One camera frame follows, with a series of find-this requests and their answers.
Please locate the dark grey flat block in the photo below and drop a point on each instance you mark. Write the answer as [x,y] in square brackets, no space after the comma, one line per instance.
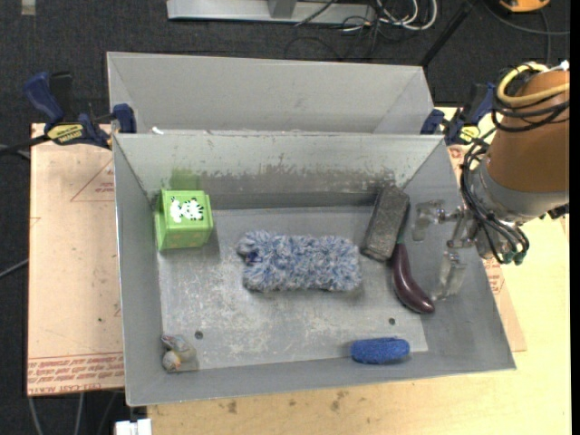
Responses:
[386,225]

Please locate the grey metal bin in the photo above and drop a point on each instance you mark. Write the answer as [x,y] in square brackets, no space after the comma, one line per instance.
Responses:
[281,333]

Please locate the blue sponge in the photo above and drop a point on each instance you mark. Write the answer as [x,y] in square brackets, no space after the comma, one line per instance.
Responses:
[379,350]

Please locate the grey toy animal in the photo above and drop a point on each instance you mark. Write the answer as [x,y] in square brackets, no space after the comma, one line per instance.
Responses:
[177,354]

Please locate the purple toy eggplant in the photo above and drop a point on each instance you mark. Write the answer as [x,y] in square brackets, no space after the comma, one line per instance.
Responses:
[405,283]

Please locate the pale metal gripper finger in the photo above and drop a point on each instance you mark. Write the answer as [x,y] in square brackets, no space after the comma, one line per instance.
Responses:
[426,213]
[451,272]

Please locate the green cube with tiger print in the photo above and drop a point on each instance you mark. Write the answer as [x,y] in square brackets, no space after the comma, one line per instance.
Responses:
[183,220]

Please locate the black cylinder on white bracket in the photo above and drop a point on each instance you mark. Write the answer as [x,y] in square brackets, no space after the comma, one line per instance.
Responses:
[556,212]

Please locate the blue and white fluffy cloth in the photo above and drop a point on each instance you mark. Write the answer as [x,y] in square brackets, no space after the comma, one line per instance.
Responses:
[301,263]

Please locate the brown cardboard board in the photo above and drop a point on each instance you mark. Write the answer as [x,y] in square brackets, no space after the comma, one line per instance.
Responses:
[72,261]

